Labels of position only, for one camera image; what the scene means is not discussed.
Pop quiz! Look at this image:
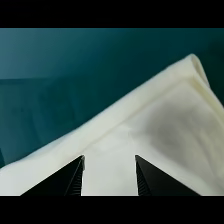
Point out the cream T-shirt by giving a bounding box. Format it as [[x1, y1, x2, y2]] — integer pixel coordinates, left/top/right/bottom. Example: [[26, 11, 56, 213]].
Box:
[[0, 53, 224, 197]]

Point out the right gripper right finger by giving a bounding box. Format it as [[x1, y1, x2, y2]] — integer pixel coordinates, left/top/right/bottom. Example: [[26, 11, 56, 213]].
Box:
[[134, 154, 202, 197]]

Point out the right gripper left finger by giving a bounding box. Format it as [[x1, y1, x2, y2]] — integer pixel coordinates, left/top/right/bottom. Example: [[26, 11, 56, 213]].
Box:
[[20, 154, 86, 197]]

